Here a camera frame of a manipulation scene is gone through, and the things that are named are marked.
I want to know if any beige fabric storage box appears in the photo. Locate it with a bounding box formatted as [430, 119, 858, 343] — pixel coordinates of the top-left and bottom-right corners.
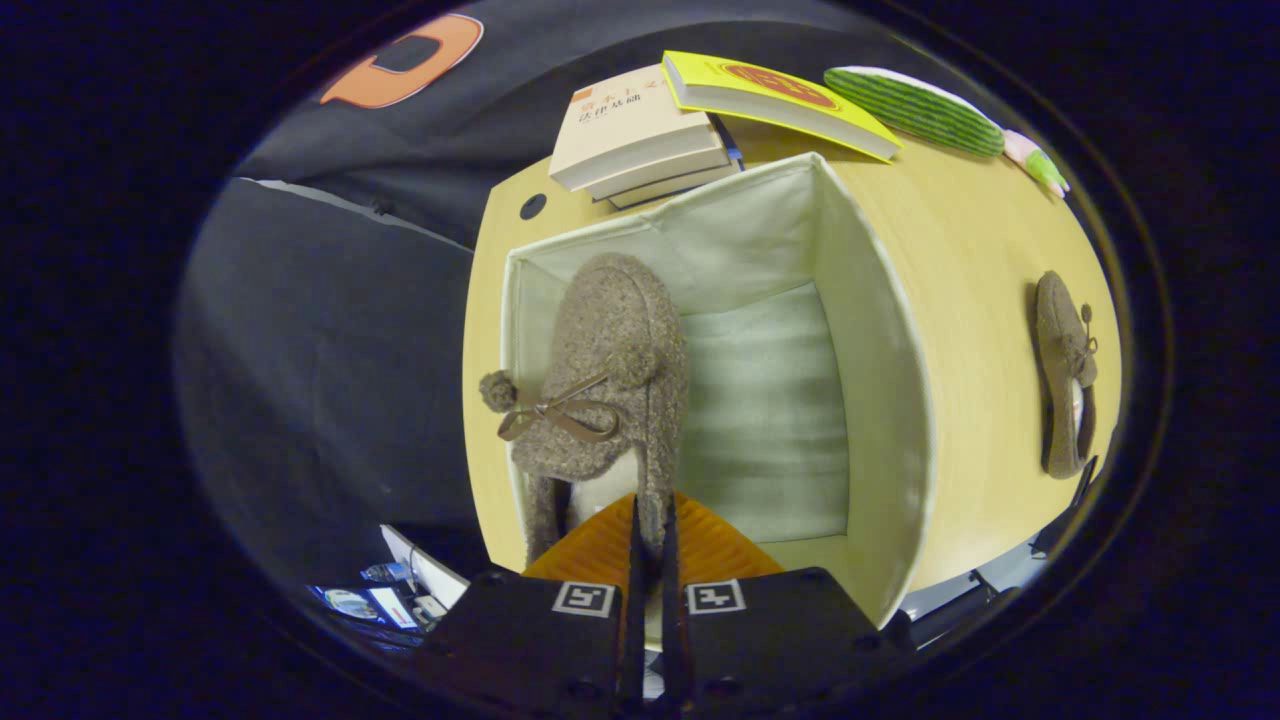
[500, 152, 936, 631]

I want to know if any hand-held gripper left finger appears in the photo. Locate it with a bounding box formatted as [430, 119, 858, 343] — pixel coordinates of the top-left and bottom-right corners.
[410, 492, 646, 717]

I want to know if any watermelon slice plush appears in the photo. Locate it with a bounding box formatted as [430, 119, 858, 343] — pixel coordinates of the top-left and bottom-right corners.
[824, 66, 1006, 159]

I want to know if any brown fuzzy shoe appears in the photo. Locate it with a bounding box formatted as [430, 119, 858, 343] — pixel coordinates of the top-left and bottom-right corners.
[478, 252, 691, 571]
[1035, 270, 1101, 481]

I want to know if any white flat box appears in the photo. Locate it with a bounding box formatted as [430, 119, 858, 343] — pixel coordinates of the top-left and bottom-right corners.
[380, 524, 471, 611]

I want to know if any thick beige paperback book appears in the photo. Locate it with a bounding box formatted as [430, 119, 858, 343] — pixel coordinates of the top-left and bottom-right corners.
[548, 65, 731, 193]

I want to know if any yellow book with red circle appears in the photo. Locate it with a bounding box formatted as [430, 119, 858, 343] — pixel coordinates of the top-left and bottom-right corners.
[662, 50, 903, 163]

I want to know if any pink and green plush toy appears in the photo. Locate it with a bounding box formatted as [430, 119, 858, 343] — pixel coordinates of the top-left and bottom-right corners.
[1003, 128, 1071, 199]

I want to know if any blue printed carton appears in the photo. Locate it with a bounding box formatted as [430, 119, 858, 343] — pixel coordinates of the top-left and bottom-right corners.
[308, 583, 421, 633]

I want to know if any thin beige book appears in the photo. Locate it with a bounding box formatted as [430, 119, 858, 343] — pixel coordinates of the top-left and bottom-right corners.
[585, 150, 738, 202]

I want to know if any blue cover book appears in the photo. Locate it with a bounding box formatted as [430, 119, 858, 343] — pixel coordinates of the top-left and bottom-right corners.
[605, 113, 747, 211]

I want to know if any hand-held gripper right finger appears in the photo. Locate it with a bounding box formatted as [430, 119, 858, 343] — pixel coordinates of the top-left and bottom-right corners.
[660, 490, 911, 716]

